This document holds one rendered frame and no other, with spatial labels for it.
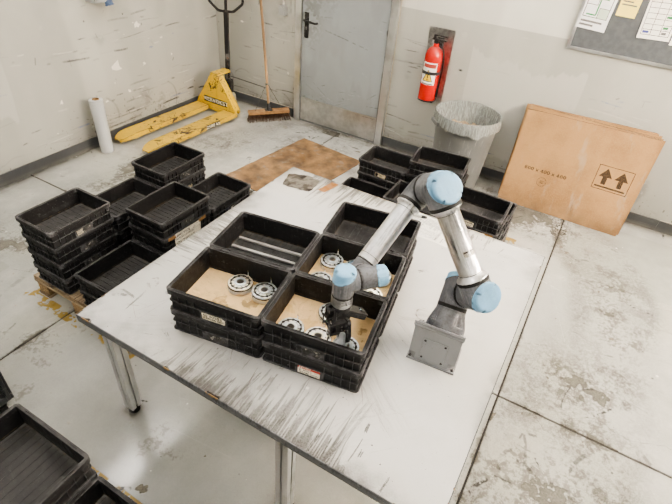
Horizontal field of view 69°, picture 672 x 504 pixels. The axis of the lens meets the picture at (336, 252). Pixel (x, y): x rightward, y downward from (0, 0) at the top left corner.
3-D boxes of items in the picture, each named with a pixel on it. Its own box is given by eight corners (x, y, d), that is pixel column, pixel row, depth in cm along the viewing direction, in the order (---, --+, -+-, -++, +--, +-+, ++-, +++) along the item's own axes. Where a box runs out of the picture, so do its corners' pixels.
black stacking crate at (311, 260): (402, 277, 218) (406, 257, 211) (383, 321, 196) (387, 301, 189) (320, 253, 228) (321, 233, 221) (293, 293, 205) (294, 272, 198)
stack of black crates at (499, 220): (495, 255, 348) (513, 202, 321) (482, 278, 327) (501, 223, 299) (442, 236, 363) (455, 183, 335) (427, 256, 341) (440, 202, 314)
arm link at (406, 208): (411, 168, 187) (334, 270, 180) (425, 166, 177) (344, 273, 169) (432, 188, 190) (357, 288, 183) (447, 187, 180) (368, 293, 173)
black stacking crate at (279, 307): (383, 322, 196) (387, 301, 189) (360, 377, 174) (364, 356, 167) (293, 293, 205) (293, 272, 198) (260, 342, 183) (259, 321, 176)
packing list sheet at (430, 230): (463, 228, 273) (463, 227, 273) (449, 249, 257) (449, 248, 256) (409, 209, 285) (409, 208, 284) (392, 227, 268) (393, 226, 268)
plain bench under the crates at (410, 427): (507, 345, 301) (545, 256, 258) (401, 611, 188) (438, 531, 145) (291, 252, 358) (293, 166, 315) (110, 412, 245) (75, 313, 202)
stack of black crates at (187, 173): (181, 194, 381) (173, 141, 354) (211, 207, 370) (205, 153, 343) (141, 217, 353) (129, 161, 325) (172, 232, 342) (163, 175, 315)
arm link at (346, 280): (362, 274, 157) (338, 279, 154) (359, 299, 164) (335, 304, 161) (354, 259, 163) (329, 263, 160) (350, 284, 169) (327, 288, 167)
